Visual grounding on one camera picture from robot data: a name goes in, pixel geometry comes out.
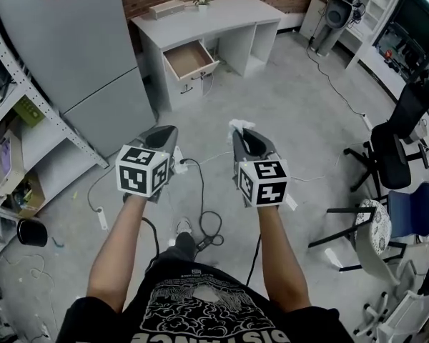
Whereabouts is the white paper item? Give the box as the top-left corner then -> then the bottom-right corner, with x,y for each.
228,119 -> 257,133

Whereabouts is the grey metal shelf rack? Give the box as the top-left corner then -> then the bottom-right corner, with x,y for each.
0,0 -> 110,266

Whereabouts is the grey refrigerator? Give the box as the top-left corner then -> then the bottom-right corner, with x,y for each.
0,0 -> 159,159

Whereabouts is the blue chair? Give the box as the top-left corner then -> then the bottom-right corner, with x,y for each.
387,182 -> 429,245

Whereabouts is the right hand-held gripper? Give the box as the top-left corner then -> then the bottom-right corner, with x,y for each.
231,127 -> 291,209

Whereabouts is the white shelf unit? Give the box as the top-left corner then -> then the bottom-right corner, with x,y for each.
337,0 -> 411,71

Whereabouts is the person's white shoe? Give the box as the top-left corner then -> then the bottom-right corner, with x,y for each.
175,217 -> 194,236

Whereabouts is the white desk drawer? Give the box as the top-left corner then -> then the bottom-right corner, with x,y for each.
162,40 -> 221,82

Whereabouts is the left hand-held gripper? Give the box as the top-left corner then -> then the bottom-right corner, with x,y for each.
114,124 -> 179,204

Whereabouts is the brown cardboard box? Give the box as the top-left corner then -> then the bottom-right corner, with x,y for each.
9,171 -> 46,218

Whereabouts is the person's black printed t-shirt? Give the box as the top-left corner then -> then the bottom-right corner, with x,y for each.
56,260 -> 355,343

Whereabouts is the person's left forearm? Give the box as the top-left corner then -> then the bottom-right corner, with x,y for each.
86,191 -> 155,314

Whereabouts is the light wooden box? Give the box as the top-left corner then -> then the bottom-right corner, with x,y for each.
149,0 -> 185,21

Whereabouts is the patterned cushion stool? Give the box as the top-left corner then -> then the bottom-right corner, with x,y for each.
308,197 -> 409,274

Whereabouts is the white office chair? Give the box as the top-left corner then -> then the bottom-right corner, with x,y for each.
355,227 -> 429,343

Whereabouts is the green box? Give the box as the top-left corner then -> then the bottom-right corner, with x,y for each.
12,96 -> 46,129

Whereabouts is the person's right forearm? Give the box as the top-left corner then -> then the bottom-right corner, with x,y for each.
257,203 -> 312,314

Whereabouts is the black cable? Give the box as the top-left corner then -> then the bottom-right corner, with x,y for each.
87,158 -> 225,285

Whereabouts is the black office chair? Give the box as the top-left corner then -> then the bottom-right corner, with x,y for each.
343,79 -> 429,202

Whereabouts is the black bucket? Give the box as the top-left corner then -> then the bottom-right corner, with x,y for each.
16,218 -> 49,247

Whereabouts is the white and purple box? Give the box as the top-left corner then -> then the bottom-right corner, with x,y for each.
0,129 -> 25,193

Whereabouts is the person's dark trouser leg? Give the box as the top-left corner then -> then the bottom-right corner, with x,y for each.
156,232 -> 198,264

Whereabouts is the white desk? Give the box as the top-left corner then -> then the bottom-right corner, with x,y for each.
129,0 -> 285,113

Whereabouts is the small potted plant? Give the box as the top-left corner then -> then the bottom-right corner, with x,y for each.
192,0 -> 215,13

